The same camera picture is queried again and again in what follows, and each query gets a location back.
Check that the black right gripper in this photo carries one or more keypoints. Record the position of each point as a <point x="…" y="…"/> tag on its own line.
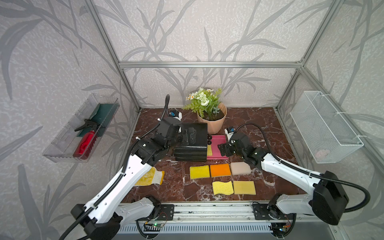
<point x="226" y="146"/>

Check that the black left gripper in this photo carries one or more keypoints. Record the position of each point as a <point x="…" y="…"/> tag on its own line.
<point x="185" y="140"/>

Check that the black mini drawer cabinet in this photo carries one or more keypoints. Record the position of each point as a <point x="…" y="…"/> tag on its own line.
<point x="197" y="153"/>

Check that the orange white sponge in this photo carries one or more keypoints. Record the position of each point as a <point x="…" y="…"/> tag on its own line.
<point x="240" y="168"/>

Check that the pink bottom drawer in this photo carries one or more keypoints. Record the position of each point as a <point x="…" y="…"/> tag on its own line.
<point x="215" y="141"/>

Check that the yellow square cellulose sponge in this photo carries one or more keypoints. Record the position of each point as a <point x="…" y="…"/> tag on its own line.
<point x="209" y="151"/>

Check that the bright yellow sponge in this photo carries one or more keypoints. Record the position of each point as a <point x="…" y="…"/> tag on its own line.
<point x="199" y="172"/>

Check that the pale yellow sponge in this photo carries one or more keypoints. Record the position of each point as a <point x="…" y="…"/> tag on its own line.
<point x="244" y="188"/>

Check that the wavy yellow green sponge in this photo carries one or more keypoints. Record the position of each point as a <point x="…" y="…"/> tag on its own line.
<point x="223" y="188"/>

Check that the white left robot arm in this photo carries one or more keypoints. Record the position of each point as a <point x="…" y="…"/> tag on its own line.
<point x="102" y="216"/>

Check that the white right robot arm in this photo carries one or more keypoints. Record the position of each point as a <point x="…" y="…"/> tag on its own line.
<point x="324" y="194"/>

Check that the artificial green flower plant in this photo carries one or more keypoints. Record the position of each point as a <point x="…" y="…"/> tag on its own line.
<point x="205" y="103"/>

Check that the yellow white work glove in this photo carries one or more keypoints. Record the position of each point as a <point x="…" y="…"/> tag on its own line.
<point x="152" y="177"/>

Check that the pink item in basket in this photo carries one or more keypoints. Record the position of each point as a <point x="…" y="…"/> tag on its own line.
<point x="321" y="154"/>

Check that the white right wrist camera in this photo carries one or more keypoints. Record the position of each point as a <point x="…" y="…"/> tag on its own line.
<point x="229" y="133"/>

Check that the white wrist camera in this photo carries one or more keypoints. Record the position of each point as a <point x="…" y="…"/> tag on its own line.
<point x="229" y="133"/>
<point x="175" y="114"/>

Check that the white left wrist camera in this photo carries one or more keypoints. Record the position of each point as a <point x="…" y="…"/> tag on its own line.
<point x="175" y="114"/>

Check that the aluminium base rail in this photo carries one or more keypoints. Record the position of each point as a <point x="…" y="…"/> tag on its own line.
<point x="236" y="221"/>

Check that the white wire mesh basket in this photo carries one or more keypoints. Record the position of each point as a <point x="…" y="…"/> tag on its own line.
<point x="323" y="127"/>

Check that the red handled garden tool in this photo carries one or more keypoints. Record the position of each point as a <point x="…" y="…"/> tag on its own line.
<point x="85" y="146"/>

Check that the clear plastic wall tray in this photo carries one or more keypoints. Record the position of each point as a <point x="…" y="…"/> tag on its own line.
<point x="78" y="139"/>

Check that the aluminium cage frame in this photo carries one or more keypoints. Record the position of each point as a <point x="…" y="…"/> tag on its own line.
<point x="261" y="54"/>

